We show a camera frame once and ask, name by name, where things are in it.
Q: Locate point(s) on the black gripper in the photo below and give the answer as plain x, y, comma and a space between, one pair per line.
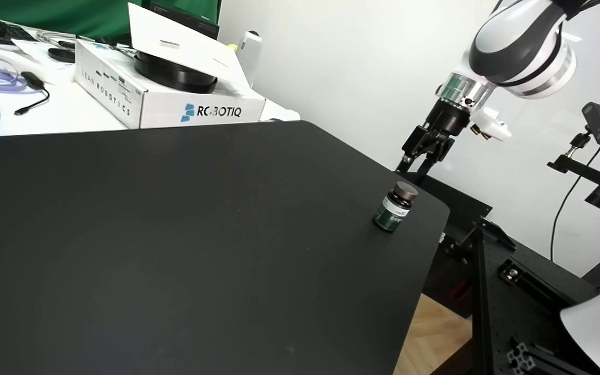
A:
447, 123

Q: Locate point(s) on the small green bottle dark cap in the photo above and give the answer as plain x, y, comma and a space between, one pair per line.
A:
397, 210

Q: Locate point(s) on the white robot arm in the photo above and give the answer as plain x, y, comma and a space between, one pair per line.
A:
521, 43

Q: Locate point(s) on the white cup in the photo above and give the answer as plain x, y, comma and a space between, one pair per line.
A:
251, 49

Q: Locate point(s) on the black round disc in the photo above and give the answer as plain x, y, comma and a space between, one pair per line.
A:
176, 76

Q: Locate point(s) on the white Robotiq cardboard box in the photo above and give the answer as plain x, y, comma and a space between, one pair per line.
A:
161, 104

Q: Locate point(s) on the black computer mouse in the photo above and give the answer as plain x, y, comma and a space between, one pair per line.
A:
62, 53

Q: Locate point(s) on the green backdrop cloth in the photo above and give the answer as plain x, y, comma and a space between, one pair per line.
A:
71, 18

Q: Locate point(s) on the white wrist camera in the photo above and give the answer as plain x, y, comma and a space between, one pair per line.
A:
490, 127

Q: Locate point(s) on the black aluminium frame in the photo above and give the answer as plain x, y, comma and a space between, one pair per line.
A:
516, 292

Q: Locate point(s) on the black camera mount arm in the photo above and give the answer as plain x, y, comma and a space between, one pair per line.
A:
593, 183

